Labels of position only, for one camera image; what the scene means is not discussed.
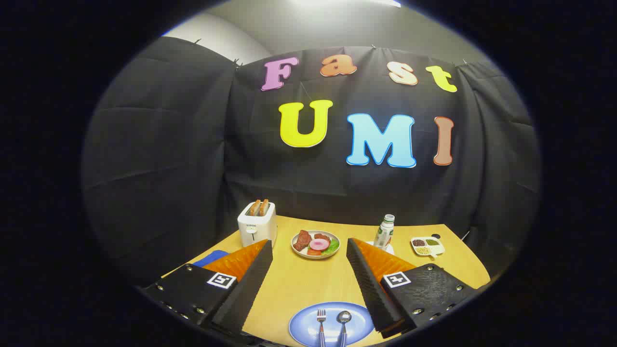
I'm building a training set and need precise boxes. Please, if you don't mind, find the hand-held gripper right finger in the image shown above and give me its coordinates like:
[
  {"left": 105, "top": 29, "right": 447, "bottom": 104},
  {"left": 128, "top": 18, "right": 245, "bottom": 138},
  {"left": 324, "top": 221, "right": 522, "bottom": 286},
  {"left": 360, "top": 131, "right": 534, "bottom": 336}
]
[{"left": 346, "top": 238, "right": 478, "bottom": 339}]

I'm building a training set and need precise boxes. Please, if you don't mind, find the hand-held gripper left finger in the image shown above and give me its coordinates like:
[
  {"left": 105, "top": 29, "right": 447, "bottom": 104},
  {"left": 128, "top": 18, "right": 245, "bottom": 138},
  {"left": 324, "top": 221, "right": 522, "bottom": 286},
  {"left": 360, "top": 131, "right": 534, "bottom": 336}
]
[{"left": 143, "top": 240, "right": 274, "bottom": 336}]

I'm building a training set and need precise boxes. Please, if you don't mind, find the spoon with checked handle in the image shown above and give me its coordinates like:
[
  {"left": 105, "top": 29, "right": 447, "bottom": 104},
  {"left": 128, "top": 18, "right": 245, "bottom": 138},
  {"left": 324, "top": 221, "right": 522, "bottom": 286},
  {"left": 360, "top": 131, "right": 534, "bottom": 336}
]
[{"left": 336, "top": 310, "right": 352, "bottom": 347}]

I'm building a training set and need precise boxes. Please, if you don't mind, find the fork with checked handle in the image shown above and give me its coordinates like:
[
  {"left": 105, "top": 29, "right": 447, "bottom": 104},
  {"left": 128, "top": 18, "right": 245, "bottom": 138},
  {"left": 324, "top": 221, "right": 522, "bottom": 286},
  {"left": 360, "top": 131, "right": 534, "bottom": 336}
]
[{"left": 316, "top": 308, "right": 327, "bottom": 347}]

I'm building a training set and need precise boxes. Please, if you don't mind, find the white square coaster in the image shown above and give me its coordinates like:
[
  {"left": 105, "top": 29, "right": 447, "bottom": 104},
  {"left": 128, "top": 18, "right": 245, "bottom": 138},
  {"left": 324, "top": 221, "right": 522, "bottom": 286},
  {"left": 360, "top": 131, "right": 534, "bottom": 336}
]
[{"left": 366, "top": 241, "right": 395, "bottom": 256}]

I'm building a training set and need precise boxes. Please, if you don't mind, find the blue cloth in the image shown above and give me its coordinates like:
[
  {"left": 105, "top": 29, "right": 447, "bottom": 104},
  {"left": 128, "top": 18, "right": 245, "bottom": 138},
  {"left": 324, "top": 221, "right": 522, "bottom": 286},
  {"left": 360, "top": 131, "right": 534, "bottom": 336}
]
[{"left": 193, "top": 250, "right": 229, "bottom": 268}]

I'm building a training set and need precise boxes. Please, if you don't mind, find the white drink bottle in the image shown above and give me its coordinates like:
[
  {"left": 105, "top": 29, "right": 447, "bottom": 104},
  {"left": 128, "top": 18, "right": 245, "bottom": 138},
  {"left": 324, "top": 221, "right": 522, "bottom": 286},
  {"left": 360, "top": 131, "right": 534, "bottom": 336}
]
[{"left": 374, "top": 214, "right": 396, "bottom": 249}]

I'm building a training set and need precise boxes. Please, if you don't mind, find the white toaster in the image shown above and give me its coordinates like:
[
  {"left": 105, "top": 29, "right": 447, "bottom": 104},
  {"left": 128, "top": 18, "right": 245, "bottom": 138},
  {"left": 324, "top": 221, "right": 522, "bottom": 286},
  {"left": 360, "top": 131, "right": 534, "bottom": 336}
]
[{"left": 237, "top": 201, "right": 278, "bottom": 248}]

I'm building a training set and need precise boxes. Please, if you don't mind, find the blue plate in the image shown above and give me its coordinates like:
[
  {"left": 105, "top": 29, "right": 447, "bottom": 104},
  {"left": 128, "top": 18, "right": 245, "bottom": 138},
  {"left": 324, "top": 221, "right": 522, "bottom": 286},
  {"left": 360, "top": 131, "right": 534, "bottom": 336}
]
[{"left": 288, "top": 302, "right": 376, "bottom": 347}]

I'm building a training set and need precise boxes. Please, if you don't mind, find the beige food plate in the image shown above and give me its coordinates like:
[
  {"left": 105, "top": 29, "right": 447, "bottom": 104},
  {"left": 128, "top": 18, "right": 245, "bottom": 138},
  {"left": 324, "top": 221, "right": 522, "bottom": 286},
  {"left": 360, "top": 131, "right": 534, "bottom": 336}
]
[{"left": 291, "top": 230, "right": 341, "bottom": 260}]

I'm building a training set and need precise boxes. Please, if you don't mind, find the white divided dish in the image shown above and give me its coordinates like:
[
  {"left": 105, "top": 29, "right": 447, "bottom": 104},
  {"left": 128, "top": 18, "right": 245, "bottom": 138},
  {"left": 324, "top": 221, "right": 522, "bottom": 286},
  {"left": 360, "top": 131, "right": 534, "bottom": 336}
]
[{"left": 410, "top": 236, "right": 445, "bottom": 259}]

